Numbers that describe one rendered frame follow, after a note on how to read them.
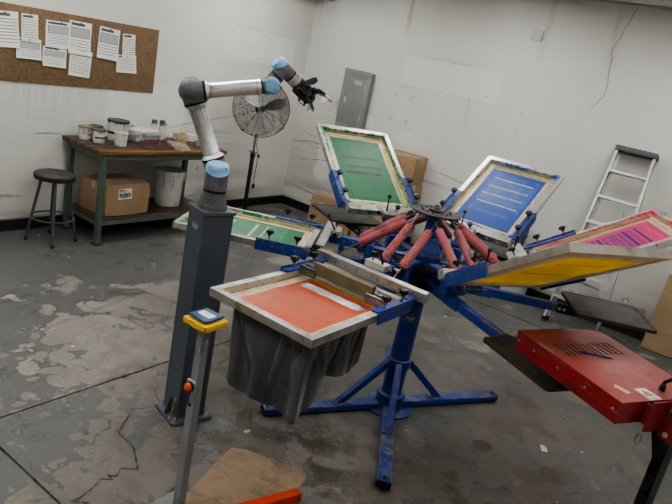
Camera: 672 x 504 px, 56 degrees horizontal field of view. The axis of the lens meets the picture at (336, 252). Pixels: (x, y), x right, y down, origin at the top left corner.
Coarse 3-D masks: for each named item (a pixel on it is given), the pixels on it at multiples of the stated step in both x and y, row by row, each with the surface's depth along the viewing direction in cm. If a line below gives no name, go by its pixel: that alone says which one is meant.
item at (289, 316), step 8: (344, 296) 310; (336, 304) 298; (360, 304) 304; (288, 312) 278; (344, 312) 291; (352, 312) 293; (360, 312) 294; (288, 320) 270; (296, 320) 272; (304, 320) 273; (328, 320) 278; (336, 320) 280; (344, 320) 282; (304, 328) 266; (312, 328) 267; (320, 328) 269
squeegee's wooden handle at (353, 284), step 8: (320, 264) 316; (320, 272) 316; (328, 272) 313; (336, 272) 311; (328, 280) 314; (336, 280) 311; (344, 280) 308; (352, 280) 306; (360, 280) 305; (352, 288) 306; (360, 288) 303; (368, 288) 301
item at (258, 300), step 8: (304, 280) 320; (312, 280) 322; (272, 288) 301; (280, 288) 303; (288, 288) 305; (296, 288) 307; (304, 288) 310; (328, 288) 316; (248, 296) 286; (256, 296) 288; (264, 296) 290; (320, 296) 304; (256, 304) 280; (264, 304) 281; (272, 304) 283; (272, 312) 275; (280, 312) 276
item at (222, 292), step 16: (224, 288) 281; (240, 288) 290; (240, 304) 269; (272, 320) 259; (352, 320) 275; (368, 320) 281; (288, 336) 255; (304, 336) 250; (320, 336) 253; (336, 336) 262
